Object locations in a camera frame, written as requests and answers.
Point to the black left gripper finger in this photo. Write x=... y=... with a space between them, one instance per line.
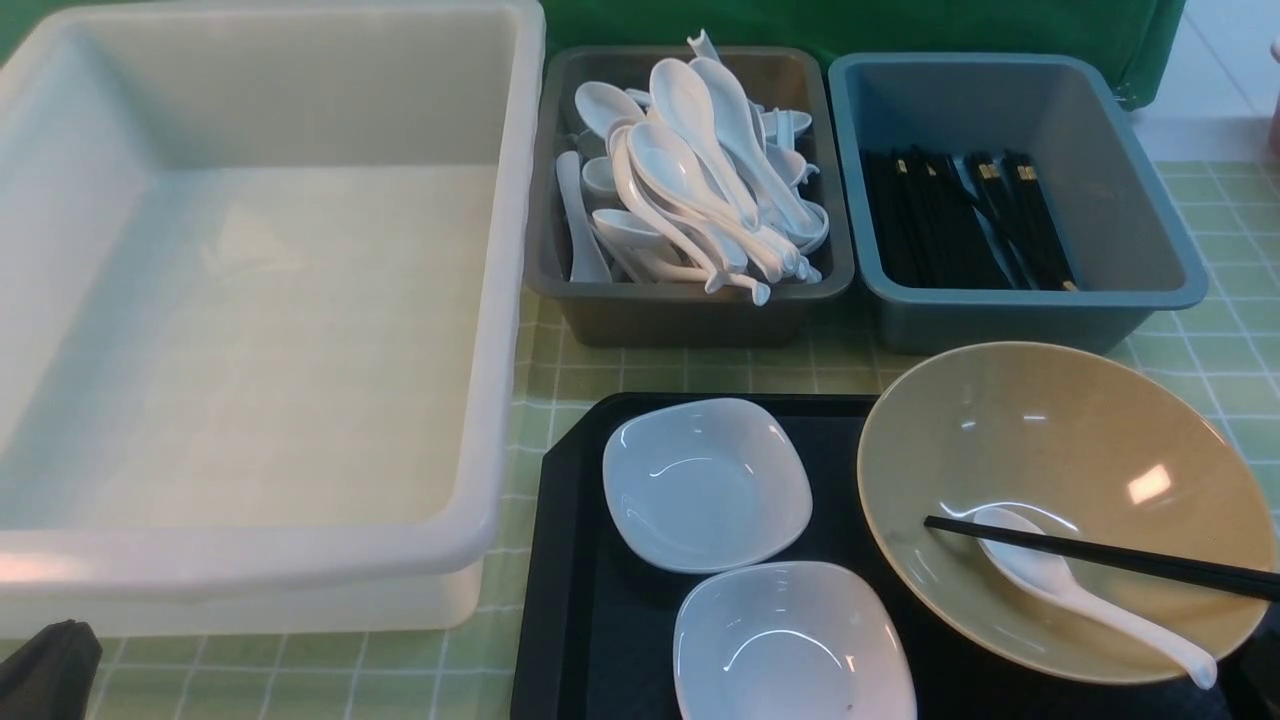
x=51 y=676

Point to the white square dish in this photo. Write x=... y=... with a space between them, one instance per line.
x=789 y=640
x=707 y=486

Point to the white soup spoon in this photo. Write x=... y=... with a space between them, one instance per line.
x=1049 y=578

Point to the beige noodle bowl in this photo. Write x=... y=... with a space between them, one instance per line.
x=1043 y=437

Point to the black chopsticks pair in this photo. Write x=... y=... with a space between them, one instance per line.
x=1263 y=585

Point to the large white plastic tub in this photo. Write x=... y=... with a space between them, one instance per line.
x=261 y=287

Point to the black serving tray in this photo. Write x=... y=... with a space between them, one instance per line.
x=596 y=639

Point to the grey spoon bin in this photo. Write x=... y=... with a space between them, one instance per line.
x=681 y=315

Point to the pile of white spoons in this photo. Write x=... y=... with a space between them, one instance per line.
x=696 y=184

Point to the pile of black chopsticks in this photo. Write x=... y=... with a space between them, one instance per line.
x=965 y=222

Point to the blue chopstick bin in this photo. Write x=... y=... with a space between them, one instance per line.
x=1125 y=241

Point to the green cloth backdrop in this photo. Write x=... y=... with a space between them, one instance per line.
x=1128 y=42

